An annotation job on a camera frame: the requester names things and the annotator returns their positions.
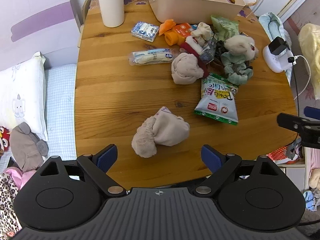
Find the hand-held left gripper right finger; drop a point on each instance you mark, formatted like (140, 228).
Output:
(212, 159)

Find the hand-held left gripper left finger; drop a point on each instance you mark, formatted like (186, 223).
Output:
(107, 158)

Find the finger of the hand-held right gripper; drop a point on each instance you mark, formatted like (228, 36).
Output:
(313, 113)
(290, 122)

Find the beige fluffy sock bundle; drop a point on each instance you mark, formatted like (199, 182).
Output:
(162, 132)

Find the white green snack bag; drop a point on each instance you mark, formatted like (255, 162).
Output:
(217, 100)

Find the brown scrunchie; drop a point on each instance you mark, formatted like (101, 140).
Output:
(218, 64)

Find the beige sock ball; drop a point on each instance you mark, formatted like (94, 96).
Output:
(186, 70)

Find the silver foil packet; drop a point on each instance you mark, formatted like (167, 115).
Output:
(208, 51)

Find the light green snack bag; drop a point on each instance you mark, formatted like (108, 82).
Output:
(225, 27)

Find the orange round plush roll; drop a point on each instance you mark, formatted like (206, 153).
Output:
(173, 38)

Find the beige plastic storage basket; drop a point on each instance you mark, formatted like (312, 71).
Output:
(190, 7)

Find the red patterned cloth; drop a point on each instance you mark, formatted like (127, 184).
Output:
(280, 153)

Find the white electronic device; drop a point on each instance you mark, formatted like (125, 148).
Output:
(275, 62)

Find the light blue checked bedsheet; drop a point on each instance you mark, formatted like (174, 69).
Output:
(60, 110)

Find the pale yellow fluffy blanket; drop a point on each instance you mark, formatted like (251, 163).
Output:
(310, 45)

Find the pink cloth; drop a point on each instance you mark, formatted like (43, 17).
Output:
(25, 176)

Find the light blue quilted cushion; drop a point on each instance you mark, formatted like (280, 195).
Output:
(273, 26)

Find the red plush toy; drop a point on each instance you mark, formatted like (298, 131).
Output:
(3, 137)

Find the white elephant print pillow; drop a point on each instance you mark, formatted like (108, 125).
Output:
(22, 90)

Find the leopard print cloth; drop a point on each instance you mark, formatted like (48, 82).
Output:
(7, 202)

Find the clear wrapped white packet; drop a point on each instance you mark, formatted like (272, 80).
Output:
(150, 57)

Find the cream crumpled cloth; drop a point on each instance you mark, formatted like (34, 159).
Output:
(202, 31)

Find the blue white tissue pack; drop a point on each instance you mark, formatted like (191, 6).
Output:
(145, 31)

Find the orange snack packet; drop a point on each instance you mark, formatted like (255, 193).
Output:
(183, 29)

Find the orange folded plush toy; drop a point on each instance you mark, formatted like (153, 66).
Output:
(167, 26)

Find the grey wooden board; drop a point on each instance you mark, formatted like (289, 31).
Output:
(85, 12)

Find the white insulated bottle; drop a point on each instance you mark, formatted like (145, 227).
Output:
(110, 5)

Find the white purple wardrobe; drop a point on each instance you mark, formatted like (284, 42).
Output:
(37, 17)

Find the black camera box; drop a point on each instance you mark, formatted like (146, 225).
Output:
(278, 45)

